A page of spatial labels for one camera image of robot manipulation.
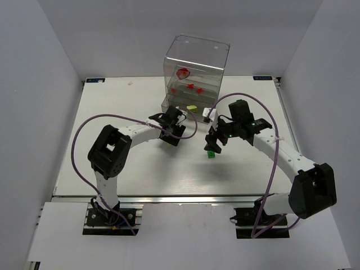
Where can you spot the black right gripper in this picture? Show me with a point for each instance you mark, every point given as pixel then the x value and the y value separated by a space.
pixel 217 135

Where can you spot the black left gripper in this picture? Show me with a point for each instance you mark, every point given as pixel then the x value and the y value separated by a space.
pixel 167 122

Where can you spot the green lego plate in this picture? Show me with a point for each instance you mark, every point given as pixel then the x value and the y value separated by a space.
pixel 211 154

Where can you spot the light green lego assembly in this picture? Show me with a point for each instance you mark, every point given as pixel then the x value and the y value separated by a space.
pixel 192 108

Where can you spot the large red lego piece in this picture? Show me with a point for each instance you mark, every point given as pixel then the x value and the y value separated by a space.
pixel 182 73

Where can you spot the clear drawer container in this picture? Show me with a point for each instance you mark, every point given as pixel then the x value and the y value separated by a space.
pixel 206 59

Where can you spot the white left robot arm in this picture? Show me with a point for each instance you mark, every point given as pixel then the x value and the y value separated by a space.
pixel 111 148

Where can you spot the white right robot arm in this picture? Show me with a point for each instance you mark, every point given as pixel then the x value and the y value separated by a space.
pixel 313 185

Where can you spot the blue label right corner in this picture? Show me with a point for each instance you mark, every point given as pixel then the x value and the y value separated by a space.
pixel 262 78

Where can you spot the blue label corner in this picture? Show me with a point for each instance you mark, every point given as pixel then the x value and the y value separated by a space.
pixel 262 78
pixel 95 80

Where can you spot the blue label left corner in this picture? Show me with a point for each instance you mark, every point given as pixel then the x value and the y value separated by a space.
pixel 95 80

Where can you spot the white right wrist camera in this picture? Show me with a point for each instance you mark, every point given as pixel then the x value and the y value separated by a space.
pixel 210 116

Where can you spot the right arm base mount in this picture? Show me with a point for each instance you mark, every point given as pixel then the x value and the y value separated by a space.
pixel 244 220

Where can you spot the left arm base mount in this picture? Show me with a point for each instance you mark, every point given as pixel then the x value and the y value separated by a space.
pixel 96 224

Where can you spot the aluminium table front rail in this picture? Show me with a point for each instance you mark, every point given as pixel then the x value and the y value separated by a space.
pixel 192 199

